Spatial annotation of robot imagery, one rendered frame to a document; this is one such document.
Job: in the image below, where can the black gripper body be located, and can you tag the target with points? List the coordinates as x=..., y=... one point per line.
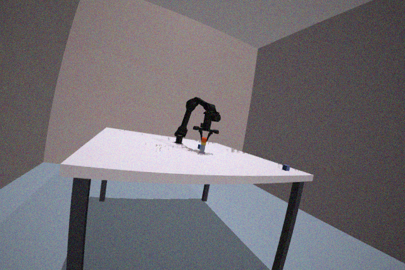
x=206, y=125

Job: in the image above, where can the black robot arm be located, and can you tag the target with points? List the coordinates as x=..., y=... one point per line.
x=210, y=115

